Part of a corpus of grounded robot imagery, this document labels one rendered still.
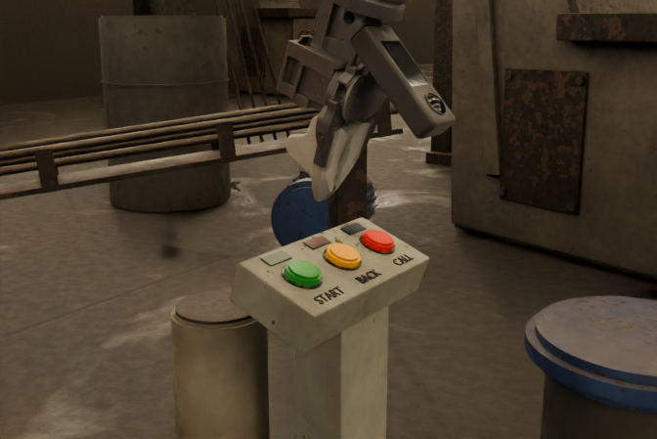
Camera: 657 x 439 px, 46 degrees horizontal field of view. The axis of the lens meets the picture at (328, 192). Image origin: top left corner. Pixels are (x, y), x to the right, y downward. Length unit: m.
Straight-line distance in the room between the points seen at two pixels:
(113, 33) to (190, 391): 2.72
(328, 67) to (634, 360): 0.61
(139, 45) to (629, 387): 2.79
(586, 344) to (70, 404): 1.22
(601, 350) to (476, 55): 2.06
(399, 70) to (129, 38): 2.86
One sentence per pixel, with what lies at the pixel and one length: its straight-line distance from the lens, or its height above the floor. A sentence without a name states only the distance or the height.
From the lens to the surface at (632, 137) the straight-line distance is 2.71.
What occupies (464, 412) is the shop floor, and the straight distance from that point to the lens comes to 1.83.
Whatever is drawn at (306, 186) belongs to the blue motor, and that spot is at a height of 0.31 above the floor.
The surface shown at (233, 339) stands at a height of 0.50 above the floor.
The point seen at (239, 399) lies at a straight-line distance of 0.97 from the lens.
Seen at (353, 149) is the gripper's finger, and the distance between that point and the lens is 0.77.
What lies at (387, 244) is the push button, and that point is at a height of 0.60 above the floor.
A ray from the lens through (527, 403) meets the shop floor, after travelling 1.90.
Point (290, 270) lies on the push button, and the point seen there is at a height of 0.61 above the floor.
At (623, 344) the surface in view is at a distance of 1.16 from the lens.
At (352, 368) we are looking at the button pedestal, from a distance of 0.89.
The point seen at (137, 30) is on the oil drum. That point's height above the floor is 0.82.
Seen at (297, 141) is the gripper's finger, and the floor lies 0.75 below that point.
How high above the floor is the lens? 0.87
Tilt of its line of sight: 13 degrees down
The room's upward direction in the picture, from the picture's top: straight up
